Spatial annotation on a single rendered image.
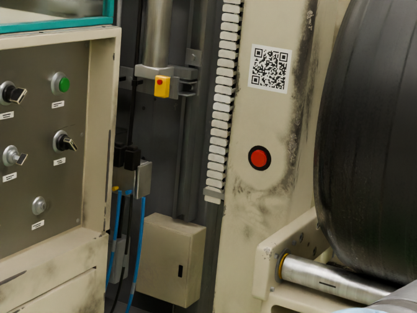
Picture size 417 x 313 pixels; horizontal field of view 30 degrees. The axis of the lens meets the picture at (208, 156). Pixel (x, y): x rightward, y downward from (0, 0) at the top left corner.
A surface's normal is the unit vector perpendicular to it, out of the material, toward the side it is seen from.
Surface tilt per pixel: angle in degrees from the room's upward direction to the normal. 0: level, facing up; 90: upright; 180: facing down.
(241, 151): 90
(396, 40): 62
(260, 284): 90
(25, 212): 90
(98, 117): 90
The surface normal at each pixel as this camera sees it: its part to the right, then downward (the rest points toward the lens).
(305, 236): 0.87, 0.21
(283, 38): -0.48, 0.20
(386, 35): -0.37, -0.31
